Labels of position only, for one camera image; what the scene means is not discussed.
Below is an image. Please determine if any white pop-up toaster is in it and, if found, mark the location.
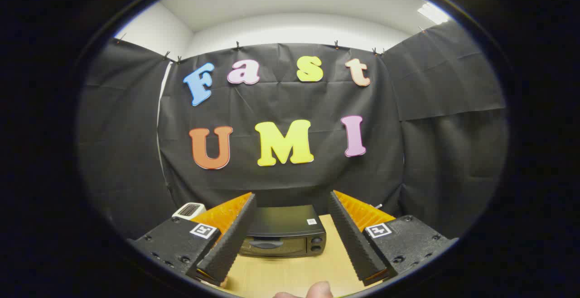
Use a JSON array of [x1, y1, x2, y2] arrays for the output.
[[172, 202, 207, 221]]

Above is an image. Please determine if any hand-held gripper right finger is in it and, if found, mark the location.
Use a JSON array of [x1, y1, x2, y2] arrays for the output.
[[329, 190, 458, 286]]

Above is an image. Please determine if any small ceiling light panel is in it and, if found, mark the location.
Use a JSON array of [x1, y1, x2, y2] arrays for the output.
[[417, 2, 450, 25]]

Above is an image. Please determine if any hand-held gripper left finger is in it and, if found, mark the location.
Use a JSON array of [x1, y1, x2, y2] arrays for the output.
[[128, 192, 256, 287]]

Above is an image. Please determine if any black toaster oven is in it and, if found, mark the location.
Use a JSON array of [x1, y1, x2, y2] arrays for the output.
[[239, 205, 327, 258]]

